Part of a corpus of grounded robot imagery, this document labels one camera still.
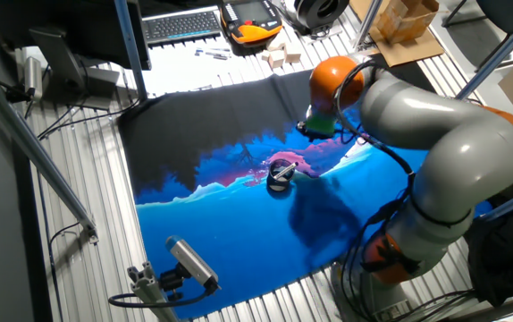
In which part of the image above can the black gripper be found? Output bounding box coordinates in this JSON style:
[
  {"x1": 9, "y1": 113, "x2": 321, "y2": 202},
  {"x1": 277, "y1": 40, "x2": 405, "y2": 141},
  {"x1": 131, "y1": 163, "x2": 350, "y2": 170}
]
[{"x1": 295, "y1": 119, "x2": 334, "y2": 142}]

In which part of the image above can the white pen with black cap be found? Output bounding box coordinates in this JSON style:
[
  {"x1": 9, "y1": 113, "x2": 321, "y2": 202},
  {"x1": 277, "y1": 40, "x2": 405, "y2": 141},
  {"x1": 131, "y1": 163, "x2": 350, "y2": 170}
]
[{"x1": 273, "y1": 161, "x2": 299, "y2": 182}]

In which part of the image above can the black mesh pen holder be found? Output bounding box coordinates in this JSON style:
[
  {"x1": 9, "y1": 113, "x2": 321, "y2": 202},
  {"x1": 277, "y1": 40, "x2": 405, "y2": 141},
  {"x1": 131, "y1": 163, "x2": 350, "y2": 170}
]
[{"x1": 265, "y1": 158, "x2": 296, "y2": 192}]

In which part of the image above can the pale wooden block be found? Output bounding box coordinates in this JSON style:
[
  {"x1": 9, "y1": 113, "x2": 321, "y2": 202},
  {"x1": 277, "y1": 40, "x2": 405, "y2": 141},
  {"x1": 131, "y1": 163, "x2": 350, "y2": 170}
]
[{"x1": 266, "y1": 31, "x2": 287, "y2": 52}]

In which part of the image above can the orange black teach pendant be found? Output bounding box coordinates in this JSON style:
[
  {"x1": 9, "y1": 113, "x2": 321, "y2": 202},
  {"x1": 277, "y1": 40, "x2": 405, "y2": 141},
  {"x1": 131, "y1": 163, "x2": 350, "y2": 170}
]
[{"x1": 219, "y1": 0, "x2": 283, "y2": 47}]

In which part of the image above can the black filament spool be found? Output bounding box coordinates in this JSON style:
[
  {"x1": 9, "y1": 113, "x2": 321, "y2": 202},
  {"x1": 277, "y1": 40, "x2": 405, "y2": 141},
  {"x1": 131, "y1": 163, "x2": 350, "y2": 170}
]
[{"x1": 292, "y1": 0, "x2": 351, "y2": 37}]

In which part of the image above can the landscape print cloth mat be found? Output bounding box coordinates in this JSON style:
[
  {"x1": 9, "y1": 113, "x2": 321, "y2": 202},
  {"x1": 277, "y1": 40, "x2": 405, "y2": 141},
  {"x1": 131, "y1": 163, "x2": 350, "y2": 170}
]
[{"x1": 117, "y1": 66, "x2": 494, "y2": 319}]

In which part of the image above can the brown cardboard box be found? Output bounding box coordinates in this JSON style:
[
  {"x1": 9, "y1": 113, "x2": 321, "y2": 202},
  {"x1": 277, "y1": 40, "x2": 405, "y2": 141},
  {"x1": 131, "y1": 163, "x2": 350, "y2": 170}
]
[{"x1": 374, "y1": 0, "x2": 441, "y2": 45}]

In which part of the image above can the black computer keyboard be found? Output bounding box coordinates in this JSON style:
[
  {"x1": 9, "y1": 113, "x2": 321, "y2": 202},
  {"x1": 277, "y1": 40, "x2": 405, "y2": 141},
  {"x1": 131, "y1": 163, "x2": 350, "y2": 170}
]
[{"x1": 141, "y1": 4, "x2": 223, "y2": 47}]

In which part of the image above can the short aluminium profile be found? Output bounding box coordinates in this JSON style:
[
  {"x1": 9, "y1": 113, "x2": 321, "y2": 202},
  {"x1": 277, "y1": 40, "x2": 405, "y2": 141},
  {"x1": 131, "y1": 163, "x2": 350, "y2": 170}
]
[{"x1": 126, "y1": 261, "x2": 180, "y2": 322}]

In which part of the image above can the dark office chair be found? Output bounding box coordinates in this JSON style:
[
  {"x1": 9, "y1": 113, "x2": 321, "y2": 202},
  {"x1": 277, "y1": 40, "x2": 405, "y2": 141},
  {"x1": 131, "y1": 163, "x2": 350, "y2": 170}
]
[{"x1": 442, "y1": 0, "x2": 513, "y2": 72}]

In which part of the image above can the black fabric bundle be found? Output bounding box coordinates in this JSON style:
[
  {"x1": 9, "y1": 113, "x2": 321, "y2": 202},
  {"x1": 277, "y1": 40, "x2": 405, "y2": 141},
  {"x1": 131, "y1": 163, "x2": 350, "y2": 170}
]
[{"x1": 464, "y1": 165, "x2": 513, "y2": 308}]

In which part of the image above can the black computer monitor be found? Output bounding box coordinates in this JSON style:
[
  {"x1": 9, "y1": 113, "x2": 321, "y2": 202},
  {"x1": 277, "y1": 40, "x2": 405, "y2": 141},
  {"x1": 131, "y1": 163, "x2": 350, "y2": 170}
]
[{"x1": 0, "y1": 0, "x2": 153, "y2": 72}]

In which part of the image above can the grey monitor stand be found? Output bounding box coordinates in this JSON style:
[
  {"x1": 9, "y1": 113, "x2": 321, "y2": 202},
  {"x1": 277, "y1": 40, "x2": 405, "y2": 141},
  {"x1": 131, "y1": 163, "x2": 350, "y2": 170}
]
[{"x1": 28, "y1": 27, "x2": 122, "y2": 112}]

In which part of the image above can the grey metal bar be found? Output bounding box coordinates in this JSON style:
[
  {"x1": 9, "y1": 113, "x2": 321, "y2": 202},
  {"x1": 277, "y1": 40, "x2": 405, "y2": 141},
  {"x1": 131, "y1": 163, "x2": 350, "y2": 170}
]
[{"x1": 439, "y1": 293, "x2": 513, "y2": 322}]

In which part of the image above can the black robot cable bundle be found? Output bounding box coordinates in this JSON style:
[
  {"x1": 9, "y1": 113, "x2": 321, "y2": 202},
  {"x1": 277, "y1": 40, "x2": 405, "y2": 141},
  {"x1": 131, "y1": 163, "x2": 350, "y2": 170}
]
[{"x1": 332, "y1": 60, "x2": 479, "y2": 322}]

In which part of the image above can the silver aluminium post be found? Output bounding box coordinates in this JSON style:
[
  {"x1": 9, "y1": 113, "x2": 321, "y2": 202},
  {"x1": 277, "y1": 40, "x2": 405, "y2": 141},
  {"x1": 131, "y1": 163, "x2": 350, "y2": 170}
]
[{"x1": 353, "y1": 0, "x2": 383, "y2": 51}]

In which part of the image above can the silver camera with blue end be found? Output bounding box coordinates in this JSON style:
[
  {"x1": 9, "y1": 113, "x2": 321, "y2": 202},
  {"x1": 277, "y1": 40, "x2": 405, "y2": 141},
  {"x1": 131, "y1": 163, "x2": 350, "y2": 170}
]
[{"x1": 164, "y1": 235, "x2": 222, "y2": 292}]

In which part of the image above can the aluminium frame post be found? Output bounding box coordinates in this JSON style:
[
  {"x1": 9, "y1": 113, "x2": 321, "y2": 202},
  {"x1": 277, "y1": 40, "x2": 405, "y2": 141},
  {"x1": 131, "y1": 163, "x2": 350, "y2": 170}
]
[{"x1": 113, "y1": 0, "x2": 149, "y2": 102}]

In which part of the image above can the thin black table cable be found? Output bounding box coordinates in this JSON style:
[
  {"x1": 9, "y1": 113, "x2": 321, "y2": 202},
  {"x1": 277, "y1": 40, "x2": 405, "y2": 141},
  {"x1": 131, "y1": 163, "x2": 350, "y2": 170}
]
[{"x1": 36, "y1": 96, "x2": 142, "y2": 140}]

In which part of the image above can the black camera ball mount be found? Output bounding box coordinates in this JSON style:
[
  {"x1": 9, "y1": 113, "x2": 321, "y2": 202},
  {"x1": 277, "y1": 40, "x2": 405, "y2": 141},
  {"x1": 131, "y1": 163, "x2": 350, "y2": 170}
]
[{"x1": 158, "y1": 262, "x2": 191, "y2": 301}]

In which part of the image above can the aluminium frame bar with foot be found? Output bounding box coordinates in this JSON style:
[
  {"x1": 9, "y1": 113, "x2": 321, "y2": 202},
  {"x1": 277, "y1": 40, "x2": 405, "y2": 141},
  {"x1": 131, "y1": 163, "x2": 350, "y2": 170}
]
[{"x1": 455, "y1": 4, "x2": 513, "y2": 102}]

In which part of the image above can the black camera cable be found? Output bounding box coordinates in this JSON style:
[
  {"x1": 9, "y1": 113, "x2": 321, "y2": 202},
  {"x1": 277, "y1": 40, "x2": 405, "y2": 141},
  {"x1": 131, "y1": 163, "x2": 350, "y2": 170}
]
[{"x1": 107, "y1": 281, "x2": 215, "y2": 309}]

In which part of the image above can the long aluminium frame bar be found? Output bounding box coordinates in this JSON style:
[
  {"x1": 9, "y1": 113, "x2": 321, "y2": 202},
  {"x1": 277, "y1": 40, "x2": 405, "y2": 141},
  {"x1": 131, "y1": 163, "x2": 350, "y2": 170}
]
[{"x1": 0, "y1": 62, "x2": 100, "y2": 245}]

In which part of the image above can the silver cylindrical camera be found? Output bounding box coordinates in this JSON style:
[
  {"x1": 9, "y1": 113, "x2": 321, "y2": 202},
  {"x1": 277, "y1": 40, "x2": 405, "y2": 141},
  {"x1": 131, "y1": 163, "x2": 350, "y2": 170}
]
[{"x1": 23, "y1": 56, "x2": 44, "y2": 100}]

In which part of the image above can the thin black cable loop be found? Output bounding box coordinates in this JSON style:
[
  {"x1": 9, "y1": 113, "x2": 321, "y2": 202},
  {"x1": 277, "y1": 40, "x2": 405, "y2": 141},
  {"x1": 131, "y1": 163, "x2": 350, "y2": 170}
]
[{"x1": 36, "y1": 174, "x2": 81, "y2": 322}]

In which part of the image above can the black plug with cable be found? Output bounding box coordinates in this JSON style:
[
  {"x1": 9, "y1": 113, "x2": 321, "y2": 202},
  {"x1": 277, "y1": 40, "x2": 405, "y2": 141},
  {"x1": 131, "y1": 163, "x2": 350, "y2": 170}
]
[{"x1": 0, "y1": 66, "x2": 34, "y2": 104}]

